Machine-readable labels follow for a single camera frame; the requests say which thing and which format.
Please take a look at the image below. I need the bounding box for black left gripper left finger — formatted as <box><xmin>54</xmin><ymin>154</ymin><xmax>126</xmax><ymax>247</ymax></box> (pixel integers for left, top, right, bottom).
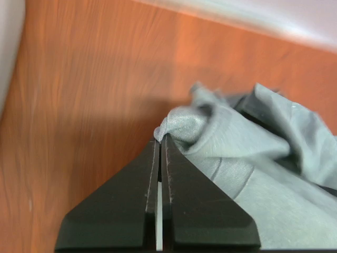
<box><xmin>55</xmin><ymin>140</ymin><xmax>160</xmax><ymax>250</ymax></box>

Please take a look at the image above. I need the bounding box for grey long sleeve shirt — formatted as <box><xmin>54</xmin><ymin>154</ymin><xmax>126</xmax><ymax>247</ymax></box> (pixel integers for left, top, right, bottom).
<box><xmin>154</xmin><ymin>83</ymin><xmax>336</xmax><ymax>249</ymax></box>

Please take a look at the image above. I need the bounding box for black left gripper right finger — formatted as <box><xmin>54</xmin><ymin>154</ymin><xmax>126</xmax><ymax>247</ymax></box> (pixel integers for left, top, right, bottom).
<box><xmin>161</xmin><ymin>134</ymin><xmax>261</xmax><ymax>250</ymax></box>

